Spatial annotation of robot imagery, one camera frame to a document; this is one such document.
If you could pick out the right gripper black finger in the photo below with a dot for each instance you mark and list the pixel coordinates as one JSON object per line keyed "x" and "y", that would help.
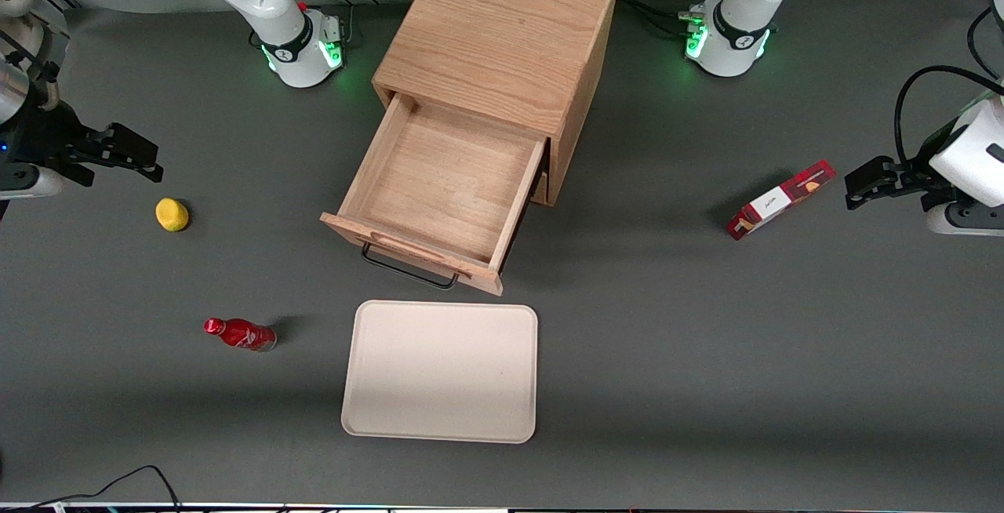
{"x": 77, "y": 172}
{"x": 125, "y": 148}

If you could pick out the yellow lemon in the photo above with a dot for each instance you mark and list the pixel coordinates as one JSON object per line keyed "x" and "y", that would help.
{"x": 172, "y": 214}

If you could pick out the red drink bottle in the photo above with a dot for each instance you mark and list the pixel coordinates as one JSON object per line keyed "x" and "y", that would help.
{"x": 239, "y": 334}

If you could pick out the black hex key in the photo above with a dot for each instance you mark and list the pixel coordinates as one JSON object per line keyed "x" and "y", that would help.
{"x": 404, "y": 273}

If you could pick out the wooden drawer with grooved edge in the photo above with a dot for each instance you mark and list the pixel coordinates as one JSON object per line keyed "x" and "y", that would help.
{"x": 439, "y": 176}

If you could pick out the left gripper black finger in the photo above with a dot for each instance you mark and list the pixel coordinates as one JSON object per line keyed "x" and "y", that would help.
{"x": 874, "y": 172}
{"x": 863, "y": 199}

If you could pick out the wooden drawer without groove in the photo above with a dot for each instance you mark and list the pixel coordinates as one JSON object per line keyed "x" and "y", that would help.
{"x": 539, "y": 193}

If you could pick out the red white snack box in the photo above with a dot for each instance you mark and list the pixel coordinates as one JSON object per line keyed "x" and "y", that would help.
{"x": 776, "y": 201}

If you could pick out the beige plastic tray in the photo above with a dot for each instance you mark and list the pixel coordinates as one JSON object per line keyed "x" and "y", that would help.
{"x": 439, "y": 372}

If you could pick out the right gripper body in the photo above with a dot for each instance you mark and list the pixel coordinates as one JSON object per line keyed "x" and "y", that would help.
{"x": 41, "y": 139}

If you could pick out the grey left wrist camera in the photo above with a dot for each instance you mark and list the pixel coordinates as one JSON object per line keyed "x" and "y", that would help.
{"x": 969, "y": 219}

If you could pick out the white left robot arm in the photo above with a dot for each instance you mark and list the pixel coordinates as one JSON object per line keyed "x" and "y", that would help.
{"x": 737, "y": 27}

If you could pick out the wooden drawer cabinet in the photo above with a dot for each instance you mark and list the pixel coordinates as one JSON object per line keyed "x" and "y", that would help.
{"x": 502, "y": 27}

